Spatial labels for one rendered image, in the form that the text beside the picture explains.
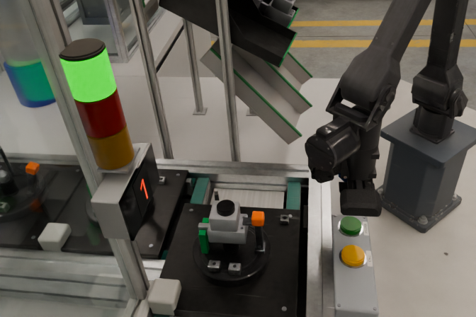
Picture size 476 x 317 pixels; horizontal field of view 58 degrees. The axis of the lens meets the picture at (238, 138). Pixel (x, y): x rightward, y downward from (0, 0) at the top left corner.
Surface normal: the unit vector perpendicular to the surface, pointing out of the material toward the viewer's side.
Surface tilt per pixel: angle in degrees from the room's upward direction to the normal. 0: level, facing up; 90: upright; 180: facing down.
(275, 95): 45
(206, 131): 0
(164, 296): 0
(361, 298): 0
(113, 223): 90
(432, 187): 90
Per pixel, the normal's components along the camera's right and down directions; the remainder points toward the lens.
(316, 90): -0.07, -0.80
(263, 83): 0.62, -0.47
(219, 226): -0.13, 0.60
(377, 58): -0.57, -0.30
